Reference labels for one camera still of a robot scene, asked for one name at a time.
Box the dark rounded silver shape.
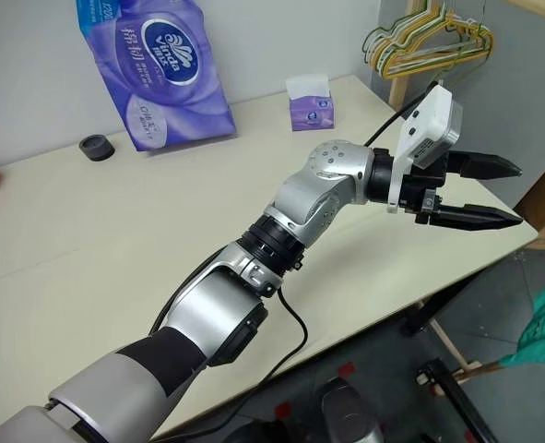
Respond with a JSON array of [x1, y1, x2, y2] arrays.
[[316, 377, 386, 443]]

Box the large purple tissue pack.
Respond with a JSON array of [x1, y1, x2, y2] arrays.
[[75, 0, 238, 153]]

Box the black round cap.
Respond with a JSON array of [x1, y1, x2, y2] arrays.
[[77, 134, 116, 162]]

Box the wooden rack foot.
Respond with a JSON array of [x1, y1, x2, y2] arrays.
[[428, 317, 506, 384]]

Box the black metal floor frame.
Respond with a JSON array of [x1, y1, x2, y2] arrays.
[[414, 358, 502, 443]]

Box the black table leg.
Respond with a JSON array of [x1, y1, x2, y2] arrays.
[[400, 275, 474, 337]]

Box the bundle of clothes hangers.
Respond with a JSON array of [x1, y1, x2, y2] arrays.
[[381, 0, 495, 80]]

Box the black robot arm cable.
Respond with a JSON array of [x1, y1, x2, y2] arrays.
[[147, 80, 442, 443]]

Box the wooden rack post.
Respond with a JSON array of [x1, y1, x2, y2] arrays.
[[388, 0, 444, 111]]

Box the white wire hanger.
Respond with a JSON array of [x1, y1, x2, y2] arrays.
[[373, 13, 485, 76]]

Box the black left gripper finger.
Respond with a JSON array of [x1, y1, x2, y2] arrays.
[[456, 151, 525, 181], [430, 201, 526, 233]]

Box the small purple tissue box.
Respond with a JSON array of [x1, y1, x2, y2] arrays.
[[284, 73, 337, 133]]

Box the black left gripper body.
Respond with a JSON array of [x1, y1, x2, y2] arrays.
[[397, 151, 460, 227]]

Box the green wire hanger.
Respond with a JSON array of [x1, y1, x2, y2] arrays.
[[361, 0, 467, 70]]

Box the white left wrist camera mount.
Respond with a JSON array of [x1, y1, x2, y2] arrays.
[[385, 85, 466, 214]]

